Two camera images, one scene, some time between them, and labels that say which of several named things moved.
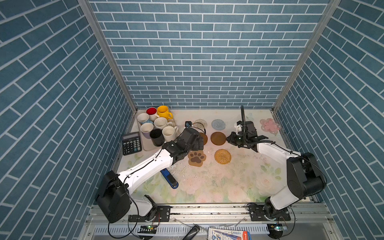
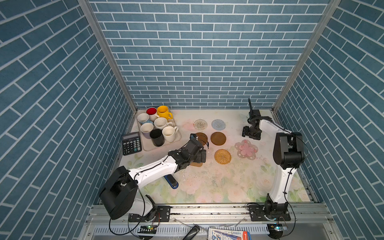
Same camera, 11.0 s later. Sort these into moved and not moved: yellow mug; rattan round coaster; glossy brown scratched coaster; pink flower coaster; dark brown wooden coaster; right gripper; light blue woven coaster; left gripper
Moved: pink flower coaster; right gripper; left gripper
Not moved: glossy brown scratched coaster; yellow mug; rattan round coaster; light blue woven coaster; dark brown wooden coaster
